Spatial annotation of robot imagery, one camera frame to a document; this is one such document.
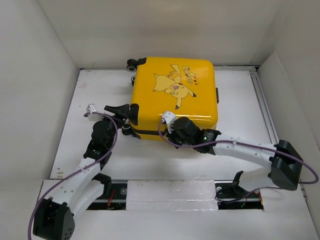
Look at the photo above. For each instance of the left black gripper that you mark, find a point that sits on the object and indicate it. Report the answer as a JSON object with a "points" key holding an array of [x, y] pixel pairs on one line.
{"points": [[121, 113]]}

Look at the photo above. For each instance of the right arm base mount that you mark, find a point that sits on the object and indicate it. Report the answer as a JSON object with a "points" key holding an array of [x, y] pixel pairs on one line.
{"points": [[230, 196]]}

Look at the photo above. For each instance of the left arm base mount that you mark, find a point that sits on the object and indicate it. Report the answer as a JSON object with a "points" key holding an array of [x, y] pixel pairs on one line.
{"points": [[115, 200]]}

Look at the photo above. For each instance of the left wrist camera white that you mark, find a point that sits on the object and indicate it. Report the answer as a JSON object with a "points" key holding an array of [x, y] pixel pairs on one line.
{"points": [[91, 109]]}

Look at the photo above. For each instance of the yellow hard-shell suitcase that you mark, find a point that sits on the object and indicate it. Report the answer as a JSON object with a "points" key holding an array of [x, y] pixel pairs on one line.
{"points": [[186, 87]]}

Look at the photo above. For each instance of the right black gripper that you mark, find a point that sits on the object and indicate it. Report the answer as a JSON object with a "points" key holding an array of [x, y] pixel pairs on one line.
{"points": [[170, 136]]}

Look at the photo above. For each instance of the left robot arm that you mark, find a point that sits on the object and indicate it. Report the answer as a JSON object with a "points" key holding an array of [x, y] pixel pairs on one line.
{"points": [[57, 210]]}

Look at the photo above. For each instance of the aluminium frame rail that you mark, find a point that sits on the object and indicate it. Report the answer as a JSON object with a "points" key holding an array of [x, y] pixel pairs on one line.
{"points": [[263, 105]]}

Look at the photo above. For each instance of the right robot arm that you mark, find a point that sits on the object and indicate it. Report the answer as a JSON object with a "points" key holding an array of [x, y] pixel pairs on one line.
{"points": [[280, 164]]}

